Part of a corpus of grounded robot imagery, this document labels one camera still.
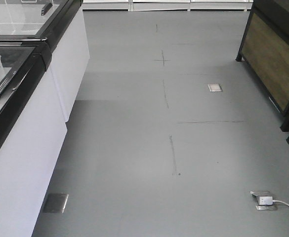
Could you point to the steel floor socket plate far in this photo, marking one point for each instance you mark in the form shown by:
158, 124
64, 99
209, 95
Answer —
214, 87

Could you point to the steel floor socket plate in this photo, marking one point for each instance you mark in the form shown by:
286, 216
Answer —
55, 203
214, 87

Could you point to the white shelf base far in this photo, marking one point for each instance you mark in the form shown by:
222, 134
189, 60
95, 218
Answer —
161, 5

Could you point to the near white chest freezer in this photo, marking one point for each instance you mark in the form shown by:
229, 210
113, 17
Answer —
32, 131

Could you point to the white chest freezer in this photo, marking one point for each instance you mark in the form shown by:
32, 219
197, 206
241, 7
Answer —
32, 131
60, 24

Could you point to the steel floor socket plate left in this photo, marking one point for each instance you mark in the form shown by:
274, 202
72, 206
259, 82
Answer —
55, 203

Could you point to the far white chest freezer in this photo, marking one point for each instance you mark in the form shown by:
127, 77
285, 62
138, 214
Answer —
60, 24

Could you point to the white power adapter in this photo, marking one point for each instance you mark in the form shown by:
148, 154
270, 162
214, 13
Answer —
264, 200

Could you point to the wooden black-framed display stand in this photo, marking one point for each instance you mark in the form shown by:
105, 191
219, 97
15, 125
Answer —
265, 47

